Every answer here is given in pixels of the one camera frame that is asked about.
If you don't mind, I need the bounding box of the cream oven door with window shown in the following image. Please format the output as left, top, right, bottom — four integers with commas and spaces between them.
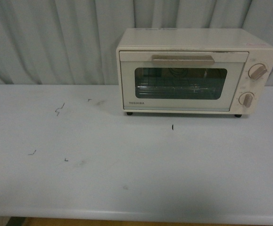
119, 51, 248, 112

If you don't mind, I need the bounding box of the metal oven rack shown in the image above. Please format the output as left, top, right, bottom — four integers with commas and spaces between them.
135, 86, 221, 99

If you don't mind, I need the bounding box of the cream Toshiba toaster oven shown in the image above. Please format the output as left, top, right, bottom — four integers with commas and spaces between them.
116, 28, 273, 117

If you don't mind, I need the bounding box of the beige lower oven knob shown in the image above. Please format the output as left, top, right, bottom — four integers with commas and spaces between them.
239, 92, 254, 108

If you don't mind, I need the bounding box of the beige oven knob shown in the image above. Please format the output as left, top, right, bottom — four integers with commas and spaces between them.
239, 92, 254, 108
248, 64, 268, 81

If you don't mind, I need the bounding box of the beige upper oven knob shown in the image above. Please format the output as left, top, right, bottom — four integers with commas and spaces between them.
248, 64, 268, 81

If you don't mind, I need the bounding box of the grey pleated curtain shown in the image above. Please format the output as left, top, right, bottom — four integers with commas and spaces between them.
0, 0, 273, 86

